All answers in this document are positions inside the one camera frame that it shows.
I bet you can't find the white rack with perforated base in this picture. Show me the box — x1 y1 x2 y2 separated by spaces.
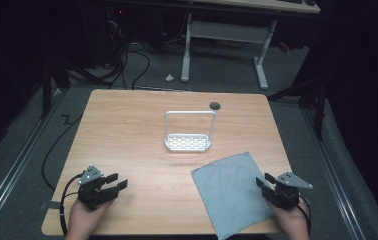
163 110 217 153

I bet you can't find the small red object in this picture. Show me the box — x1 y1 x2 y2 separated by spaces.
278 41 292 54

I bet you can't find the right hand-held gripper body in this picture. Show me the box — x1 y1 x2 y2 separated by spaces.
267 171 314 211

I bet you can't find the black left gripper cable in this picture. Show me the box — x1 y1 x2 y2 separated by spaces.
58 172 84 238

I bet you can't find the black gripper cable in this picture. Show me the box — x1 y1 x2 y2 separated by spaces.
58 172 84 238
295 194 313 234

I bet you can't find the dark computer tower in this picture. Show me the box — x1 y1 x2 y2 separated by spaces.
104 5 132 66

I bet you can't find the black floor cable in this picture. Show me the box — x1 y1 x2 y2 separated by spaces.
40 113 85 193

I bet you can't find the black cable bundle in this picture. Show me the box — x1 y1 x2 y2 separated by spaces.
105 18 152 91

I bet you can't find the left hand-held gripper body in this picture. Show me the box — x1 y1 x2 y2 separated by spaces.
76 164 115 211

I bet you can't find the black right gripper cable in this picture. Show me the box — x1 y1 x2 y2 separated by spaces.
295 194 313 234

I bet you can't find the black metal stand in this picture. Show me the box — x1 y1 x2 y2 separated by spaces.
266 78 329 142
39 54 72 120

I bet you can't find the metal floor rail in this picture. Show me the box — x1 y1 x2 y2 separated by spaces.
0 87 65 236
301 107 367 240

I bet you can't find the person's left hand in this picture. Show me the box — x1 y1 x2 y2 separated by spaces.
64 197 115 240

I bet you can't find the person's right hand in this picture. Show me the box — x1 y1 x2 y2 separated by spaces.
266 197 312 240

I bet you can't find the white-legged desk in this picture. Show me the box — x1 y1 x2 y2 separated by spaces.
179 0 322 91

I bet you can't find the grey cloth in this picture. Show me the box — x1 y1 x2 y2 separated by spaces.
190 151 276 240

